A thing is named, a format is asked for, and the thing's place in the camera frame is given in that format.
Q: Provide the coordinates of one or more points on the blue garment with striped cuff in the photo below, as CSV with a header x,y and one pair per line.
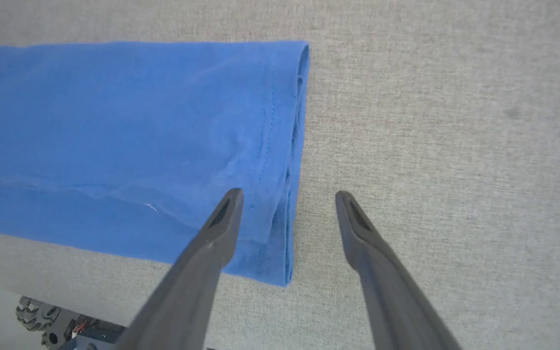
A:
x,y
114,121

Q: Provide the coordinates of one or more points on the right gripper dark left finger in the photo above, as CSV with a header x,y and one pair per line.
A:
x,y
197,272

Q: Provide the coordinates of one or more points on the robot wheeled base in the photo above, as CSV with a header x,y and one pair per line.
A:
x,y
42,316

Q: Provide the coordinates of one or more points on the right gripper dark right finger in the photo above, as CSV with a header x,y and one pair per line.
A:
x,y
382,282

